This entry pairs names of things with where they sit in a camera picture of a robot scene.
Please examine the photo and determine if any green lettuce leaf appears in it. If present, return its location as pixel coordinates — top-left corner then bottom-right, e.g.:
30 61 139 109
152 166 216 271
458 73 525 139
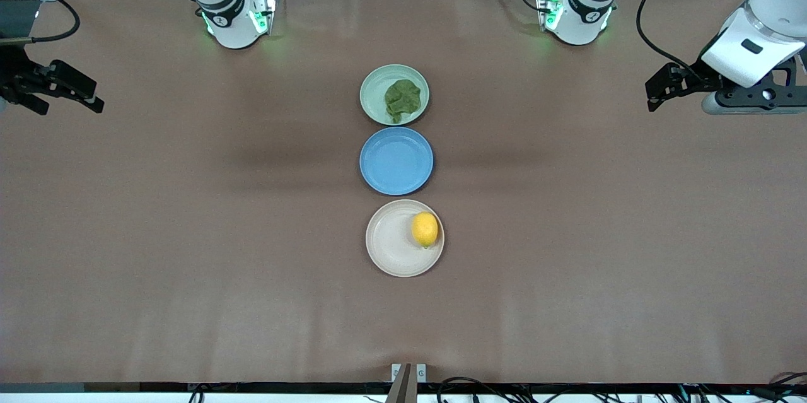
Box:
384 79 422 124

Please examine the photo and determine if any yellow lemon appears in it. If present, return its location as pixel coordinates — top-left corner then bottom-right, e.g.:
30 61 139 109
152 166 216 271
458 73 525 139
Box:
411 212 439 249

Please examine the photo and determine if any blue round plate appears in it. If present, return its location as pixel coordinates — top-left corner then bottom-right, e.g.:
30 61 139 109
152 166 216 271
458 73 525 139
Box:
359 126 435 196

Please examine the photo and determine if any light green round plate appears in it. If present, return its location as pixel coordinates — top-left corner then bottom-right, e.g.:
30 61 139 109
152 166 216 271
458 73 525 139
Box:
359 64 430 127

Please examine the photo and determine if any beige round plate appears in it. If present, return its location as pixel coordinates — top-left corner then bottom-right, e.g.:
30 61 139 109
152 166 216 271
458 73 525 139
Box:
366 199 445 278

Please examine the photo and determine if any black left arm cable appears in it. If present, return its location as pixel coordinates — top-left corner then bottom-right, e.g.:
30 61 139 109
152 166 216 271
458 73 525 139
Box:
636 0 710 79

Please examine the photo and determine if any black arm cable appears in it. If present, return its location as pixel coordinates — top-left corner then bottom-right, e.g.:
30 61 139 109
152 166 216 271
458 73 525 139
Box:
0 0 81 45
636 0 710 79

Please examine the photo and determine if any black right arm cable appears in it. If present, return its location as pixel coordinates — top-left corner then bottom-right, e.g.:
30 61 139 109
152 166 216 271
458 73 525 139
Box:
0 0 81 45

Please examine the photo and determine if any metal table edge bracket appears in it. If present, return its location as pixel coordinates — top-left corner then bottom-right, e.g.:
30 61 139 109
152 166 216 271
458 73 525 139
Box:
391 363 427 385

